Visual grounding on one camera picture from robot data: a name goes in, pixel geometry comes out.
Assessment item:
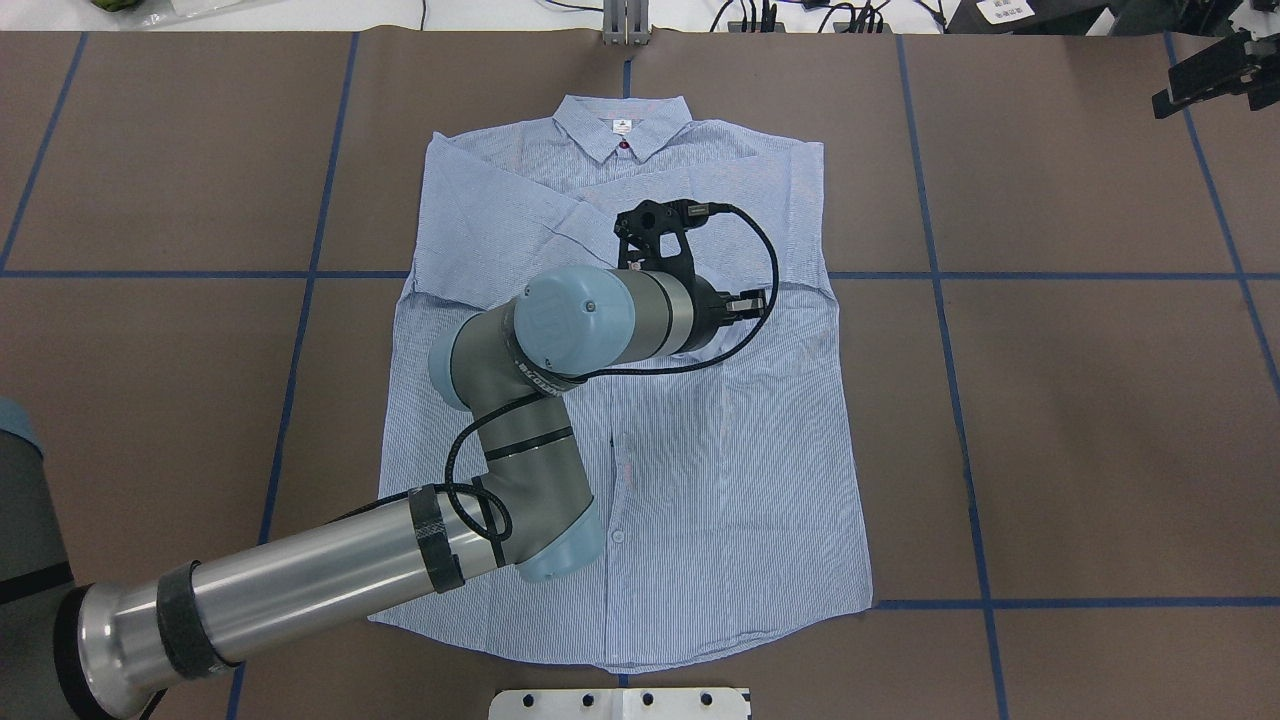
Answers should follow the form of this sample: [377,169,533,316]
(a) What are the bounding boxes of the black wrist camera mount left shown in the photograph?
[614,199,710,282]

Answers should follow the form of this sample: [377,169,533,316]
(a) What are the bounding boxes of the green fabric pouch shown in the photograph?
[90,0,147,13]

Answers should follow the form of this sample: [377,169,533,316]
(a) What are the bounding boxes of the black box with label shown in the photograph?
[945,1,1114,36]

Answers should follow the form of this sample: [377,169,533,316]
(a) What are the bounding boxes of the brown paper table mat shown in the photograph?
[3,27,1277,719]

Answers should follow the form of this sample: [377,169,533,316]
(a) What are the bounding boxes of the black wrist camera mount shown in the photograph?
[614,199,710,282]
[1151,29,1279,119]

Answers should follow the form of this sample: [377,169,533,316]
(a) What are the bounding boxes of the light blue striped shirt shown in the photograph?
[372,96,873,673]

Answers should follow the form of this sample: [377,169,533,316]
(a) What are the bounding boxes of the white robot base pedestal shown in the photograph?
[486,687,754,719]

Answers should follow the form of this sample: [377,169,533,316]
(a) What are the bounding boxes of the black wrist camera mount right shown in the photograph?
[1151,29,1279,119]

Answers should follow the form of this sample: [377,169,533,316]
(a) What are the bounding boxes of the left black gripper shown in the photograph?
[690,281,767,352]

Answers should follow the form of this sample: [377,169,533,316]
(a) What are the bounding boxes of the aluminium frame post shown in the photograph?
[602,0,652,46]

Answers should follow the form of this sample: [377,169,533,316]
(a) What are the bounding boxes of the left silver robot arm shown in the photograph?
[52,266,780,719]

